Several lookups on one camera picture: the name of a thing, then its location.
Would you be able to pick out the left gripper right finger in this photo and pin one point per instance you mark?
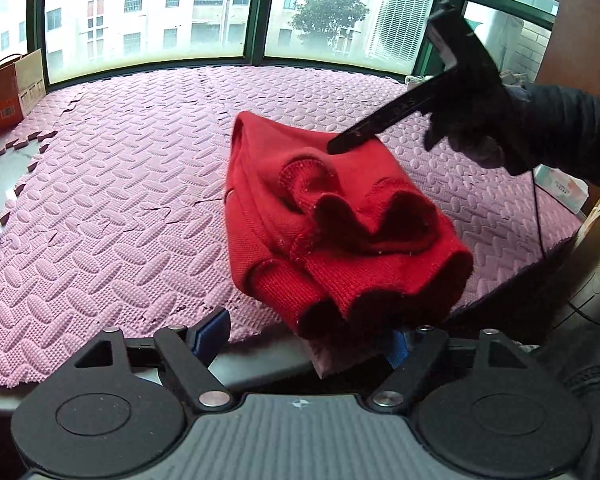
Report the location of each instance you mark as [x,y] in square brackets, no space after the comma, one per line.
[434,372]

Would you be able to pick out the green window frame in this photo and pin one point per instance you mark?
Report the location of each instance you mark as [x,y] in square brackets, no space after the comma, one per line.
[83,38]

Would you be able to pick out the right black sleeve forearm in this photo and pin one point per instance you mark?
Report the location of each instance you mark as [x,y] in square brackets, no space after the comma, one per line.
[557,127]

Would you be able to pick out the red knit sweater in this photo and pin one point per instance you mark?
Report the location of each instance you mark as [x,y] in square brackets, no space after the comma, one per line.
[336,242]

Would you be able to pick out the brown cardboard box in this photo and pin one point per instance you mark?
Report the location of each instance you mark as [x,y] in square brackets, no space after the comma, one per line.
[22,86]

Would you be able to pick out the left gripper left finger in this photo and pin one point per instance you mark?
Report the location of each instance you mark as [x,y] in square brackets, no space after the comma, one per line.
[167,372]

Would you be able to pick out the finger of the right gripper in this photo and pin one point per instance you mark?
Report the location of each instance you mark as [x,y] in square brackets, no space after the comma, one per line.
[354,137]

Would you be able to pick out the pink foam floor mat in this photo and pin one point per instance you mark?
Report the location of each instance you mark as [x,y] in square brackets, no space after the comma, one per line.
[120,220]

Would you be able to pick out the right black gloved hand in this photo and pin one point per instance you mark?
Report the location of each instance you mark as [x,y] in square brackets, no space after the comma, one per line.
[487,131]

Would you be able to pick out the brown wooden cabinet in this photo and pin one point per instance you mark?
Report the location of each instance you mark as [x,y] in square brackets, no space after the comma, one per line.
[572,57]

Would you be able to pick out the white tissue pack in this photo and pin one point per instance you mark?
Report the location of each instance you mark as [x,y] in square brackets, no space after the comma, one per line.
[570,191]

